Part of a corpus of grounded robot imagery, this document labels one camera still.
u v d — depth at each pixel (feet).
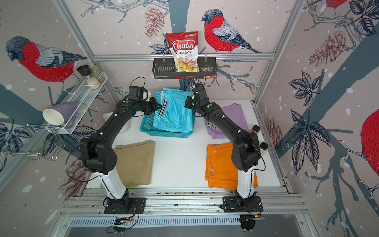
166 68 3.11
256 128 3.02
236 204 2.17
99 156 1.57
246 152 1.61
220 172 2.68
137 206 2.38
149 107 2.52
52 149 2.28
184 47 2.64
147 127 3.28
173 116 2.94
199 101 2.19
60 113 2.00
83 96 2.73
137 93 2.28
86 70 2.55
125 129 1.96
